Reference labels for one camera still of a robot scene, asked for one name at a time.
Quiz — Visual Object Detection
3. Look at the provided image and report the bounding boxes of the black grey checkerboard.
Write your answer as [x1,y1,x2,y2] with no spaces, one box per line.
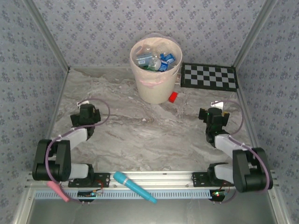
[181,62,239,93]

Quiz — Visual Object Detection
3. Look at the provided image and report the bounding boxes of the pink toy microphone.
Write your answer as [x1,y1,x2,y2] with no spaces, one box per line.
[46,181,71,203]

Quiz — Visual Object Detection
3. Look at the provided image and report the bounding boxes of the soda water bottle blue label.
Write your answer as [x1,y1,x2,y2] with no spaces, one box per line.
[135,53,154,67]

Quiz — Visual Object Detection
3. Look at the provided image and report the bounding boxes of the translucent pink bin liner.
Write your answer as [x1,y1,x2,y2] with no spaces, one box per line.
[129,32,183,88]

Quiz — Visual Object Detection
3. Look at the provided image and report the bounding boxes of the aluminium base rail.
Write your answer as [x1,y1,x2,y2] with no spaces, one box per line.
[25,171,280,189]

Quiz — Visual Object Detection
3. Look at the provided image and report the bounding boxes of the blue toy microphone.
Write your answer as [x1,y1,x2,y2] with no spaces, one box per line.
[113,171,157,204]

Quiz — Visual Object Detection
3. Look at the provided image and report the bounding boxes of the slotted cable duct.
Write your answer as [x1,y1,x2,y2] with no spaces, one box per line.
[35,189,214,200]

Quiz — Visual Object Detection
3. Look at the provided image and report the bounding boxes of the aluminium frame post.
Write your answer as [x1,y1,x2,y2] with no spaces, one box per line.
[24,0,71,70]
[233,0,278,68]

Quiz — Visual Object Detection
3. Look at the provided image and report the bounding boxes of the small circuit board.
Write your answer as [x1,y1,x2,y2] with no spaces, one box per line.
[209,189,228,202]
[77,189,104,199]

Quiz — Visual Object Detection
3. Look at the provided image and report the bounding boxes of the Pocari Sweat bottle white cap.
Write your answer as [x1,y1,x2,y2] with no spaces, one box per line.
[164,53,176,65]
[157,60,169,72]

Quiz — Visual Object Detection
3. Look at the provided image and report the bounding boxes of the cream plastic waste bin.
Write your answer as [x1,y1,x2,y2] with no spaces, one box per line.
[129,37,183,105]

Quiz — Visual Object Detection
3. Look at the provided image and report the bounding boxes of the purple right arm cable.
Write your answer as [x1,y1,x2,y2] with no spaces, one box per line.
[219,99,274,203]

